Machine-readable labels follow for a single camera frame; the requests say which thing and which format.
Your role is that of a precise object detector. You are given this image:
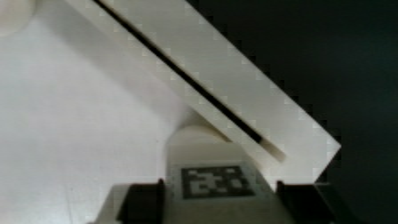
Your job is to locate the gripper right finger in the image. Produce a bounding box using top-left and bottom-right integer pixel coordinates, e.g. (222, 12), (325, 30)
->
(275, 181), (350, 224)

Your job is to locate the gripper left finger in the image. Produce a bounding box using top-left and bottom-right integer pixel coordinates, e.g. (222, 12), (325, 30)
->
(94, 179), (167, 224)

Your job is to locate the white leg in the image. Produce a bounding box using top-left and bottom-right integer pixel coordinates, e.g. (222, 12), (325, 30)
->
(163, 126), (291, 224)

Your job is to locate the white square tabletop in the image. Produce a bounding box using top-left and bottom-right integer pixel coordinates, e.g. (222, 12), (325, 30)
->
(0, 0), (206, 224)

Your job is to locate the white obstacle wall right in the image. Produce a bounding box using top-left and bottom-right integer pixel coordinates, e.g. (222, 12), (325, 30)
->
(95, 0), (342, 184)

